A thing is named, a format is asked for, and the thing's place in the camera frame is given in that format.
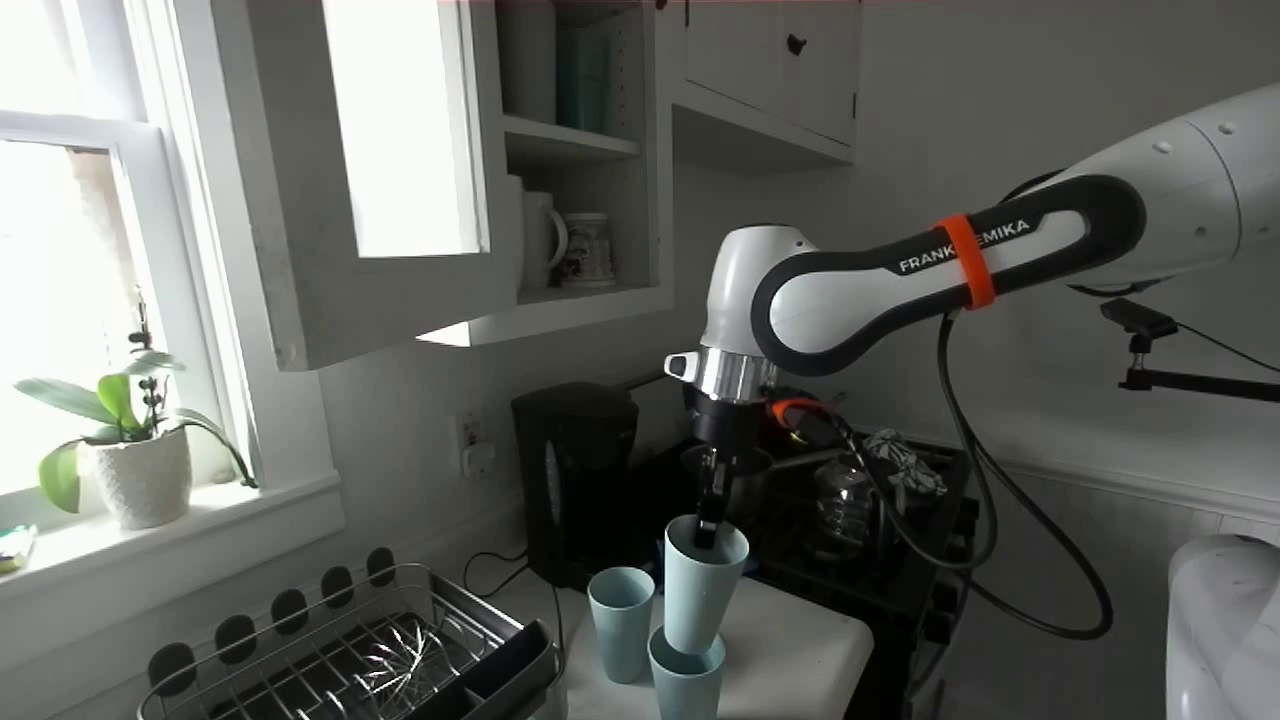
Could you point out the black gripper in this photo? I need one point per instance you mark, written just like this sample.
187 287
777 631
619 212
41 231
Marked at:
725 425

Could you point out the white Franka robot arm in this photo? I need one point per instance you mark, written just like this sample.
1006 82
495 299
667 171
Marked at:
852 303

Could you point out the patterned kitchen cloth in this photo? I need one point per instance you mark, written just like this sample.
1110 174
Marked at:
906 462

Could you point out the teal shelf tumblers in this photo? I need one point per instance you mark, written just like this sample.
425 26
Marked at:
587 72

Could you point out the white shelf container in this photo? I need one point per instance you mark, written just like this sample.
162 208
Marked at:
529 60

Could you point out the white glazed cabinet door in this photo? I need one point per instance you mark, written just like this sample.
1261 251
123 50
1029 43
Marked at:
306 202

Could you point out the steel saucepan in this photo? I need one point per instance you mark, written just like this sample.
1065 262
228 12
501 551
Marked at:
760 492

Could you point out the glass coffee carafe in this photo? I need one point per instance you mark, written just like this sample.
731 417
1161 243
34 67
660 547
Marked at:
852 507

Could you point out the black coffee maker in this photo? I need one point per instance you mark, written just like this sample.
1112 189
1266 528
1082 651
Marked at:
572 482

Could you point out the black stainless steel stove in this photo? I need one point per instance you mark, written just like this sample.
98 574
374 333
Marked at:
935 535

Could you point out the printed white mug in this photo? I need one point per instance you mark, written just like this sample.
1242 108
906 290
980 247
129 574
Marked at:
587 254

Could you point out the plain white mug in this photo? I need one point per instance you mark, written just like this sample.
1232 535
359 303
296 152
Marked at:
539 243

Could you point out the metal dish rack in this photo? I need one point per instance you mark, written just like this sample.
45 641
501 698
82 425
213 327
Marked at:
374 653

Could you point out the white flower pot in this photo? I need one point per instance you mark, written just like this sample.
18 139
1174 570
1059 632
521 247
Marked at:
140 482

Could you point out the green orchid plant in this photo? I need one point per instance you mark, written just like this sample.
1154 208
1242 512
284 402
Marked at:
67 402

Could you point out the small glass dish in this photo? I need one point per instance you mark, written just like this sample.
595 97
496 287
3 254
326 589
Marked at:
13 551

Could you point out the wrist camera with orange mount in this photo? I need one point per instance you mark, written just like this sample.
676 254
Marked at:
797 417

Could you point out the white wall cabinet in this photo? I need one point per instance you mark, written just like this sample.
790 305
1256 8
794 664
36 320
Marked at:
587 314

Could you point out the white wall outlet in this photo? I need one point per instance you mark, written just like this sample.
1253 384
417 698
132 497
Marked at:
470 443

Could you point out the black camera on mount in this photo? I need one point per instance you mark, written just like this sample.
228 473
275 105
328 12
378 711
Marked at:
1133 320

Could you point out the white window frame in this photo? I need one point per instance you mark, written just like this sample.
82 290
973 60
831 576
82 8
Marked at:
172 265

